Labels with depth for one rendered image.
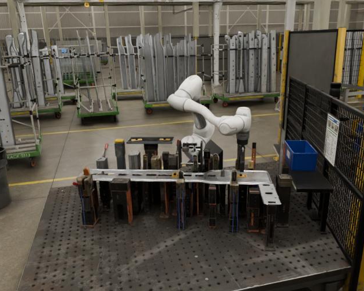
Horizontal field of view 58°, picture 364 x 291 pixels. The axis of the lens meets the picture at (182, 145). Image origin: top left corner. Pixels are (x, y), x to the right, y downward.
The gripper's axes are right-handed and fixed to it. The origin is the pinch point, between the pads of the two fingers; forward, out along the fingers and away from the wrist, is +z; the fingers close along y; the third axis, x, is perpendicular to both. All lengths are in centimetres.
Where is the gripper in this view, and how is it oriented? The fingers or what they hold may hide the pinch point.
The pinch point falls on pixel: (241, 165)
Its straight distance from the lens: 233.9
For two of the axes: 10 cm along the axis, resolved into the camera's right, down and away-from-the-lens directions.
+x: 10.0, 0.1, -1.0
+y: -0.9, 3.2, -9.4
